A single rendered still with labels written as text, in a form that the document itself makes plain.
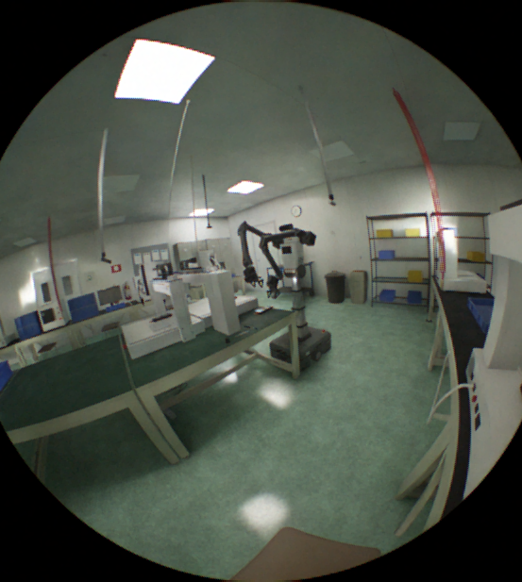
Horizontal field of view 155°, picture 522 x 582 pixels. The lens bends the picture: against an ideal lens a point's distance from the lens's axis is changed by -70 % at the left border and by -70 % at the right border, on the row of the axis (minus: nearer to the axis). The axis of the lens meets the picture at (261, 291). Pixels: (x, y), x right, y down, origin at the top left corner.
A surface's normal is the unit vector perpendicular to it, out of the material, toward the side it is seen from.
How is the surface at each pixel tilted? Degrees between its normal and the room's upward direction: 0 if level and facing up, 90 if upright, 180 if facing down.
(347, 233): 90
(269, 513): 0
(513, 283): 90
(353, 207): 90
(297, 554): 3
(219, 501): 0
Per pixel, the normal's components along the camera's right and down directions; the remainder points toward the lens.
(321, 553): -0.07, -0.99
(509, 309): -0.70, 0.24
